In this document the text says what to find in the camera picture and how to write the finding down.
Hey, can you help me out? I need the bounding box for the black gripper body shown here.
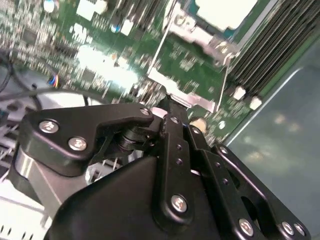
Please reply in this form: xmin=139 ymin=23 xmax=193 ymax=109
xmin=44 ymin=156 xmax=238 ymax=240

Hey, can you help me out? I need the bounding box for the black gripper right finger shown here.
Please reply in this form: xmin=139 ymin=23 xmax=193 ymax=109
xmin=186 ymin=124 xmax=312 ymax=240

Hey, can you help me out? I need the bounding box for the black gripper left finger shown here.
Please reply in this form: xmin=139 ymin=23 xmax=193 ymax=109
xmin=7 ymin=93 xmax=196 ymax=226

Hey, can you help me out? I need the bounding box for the metal socket cover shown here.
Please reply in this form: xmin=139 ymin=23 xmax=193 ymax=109
xmin=146 ymin=22 xmax=242 ymax=112

